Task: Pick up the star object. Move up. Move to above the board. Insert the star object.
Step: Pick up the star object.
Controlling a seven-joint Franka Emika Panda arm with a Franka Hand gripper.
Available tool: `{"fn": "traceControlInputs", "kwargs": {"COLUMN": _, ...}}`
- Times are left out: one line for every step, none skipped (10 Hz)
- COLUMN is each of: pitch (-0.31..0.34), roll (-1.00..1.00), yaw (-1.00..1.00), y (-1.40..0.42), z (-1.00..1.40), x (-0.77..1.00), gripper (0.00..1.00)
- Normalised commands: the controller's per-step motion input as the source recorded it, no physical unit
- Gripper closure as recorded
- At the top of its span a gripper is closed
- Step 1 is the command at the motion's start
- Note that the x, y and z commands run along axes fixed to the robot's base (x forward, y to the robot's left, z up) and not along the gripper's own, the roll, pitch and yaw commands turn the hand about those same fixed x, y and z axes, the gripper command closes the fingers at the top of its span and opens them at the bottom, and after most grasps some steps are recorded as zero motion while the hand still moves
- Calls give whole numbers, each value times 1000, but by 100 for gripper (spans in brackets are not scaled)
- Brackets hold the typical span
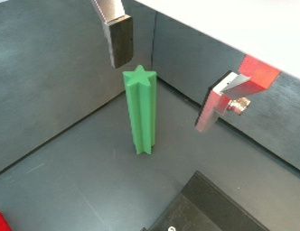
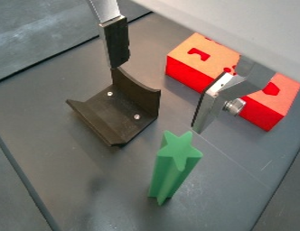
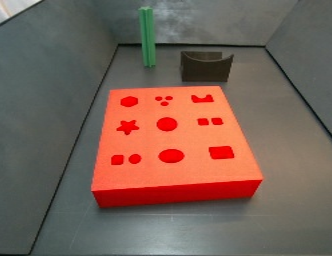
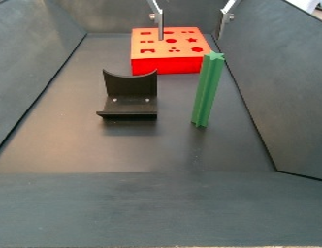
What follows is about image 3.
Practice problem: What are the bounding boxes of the green star-shaped peg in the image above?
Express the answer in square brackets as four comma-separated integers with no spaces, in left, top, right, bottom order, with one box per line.
[138,6,155,67]

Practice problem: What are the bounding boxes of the red shape-sorting board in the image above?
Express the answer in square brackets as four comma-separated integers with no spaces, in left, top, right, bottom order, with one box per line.
[91,86,263,208]

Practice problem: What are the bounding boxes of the black curved holder bracket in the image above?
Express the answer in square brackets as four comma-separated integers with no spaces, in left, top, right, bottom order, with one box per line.
[180,51,234,82]

